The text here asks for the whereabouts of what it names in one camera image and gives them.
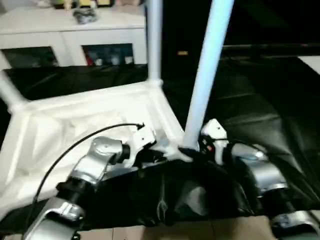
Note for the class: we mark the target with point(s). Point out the white cabinet with glass doors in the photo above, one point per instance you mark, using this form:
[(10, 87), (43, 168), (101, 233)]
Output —
[(62, 32)]

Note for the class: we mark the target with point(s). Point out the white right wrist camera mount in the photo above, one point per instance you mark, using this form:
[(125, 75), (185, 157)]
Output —
[(215, 130)]

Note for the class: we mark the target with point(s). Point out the white flat board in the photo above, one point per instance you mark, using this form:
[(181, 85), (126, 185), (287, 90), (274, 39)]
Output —
[(310, 63)]

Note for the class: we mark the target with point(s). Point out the black plastic mat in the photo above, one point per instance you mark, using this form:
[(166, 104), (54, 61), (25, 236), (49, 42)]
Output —
[(262, 100)]

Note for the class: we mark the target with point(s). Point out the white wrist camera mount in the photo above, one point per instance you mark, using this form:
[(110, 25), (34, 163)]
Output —
[(140, 137), (215, 130)]

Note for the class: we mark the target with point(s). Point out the white plastic table leg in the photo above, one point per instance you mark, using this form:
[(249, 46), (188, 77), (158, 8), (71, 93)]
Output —
[(205, 75), (10, 90), (153, 37)]

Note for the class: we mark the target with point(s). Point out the clear bag of dark parts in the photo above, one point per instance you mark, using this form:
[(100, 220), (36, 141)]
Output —
[(85, 16)]

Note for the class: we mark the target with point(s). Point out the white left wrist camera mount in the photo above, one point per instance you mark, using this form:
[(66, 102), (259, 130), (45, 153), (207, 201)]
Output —
[(140, 137)]

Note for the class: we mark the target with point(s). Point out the small beige block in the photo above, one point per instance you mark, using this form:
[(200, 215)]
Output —
[(182, 53)]

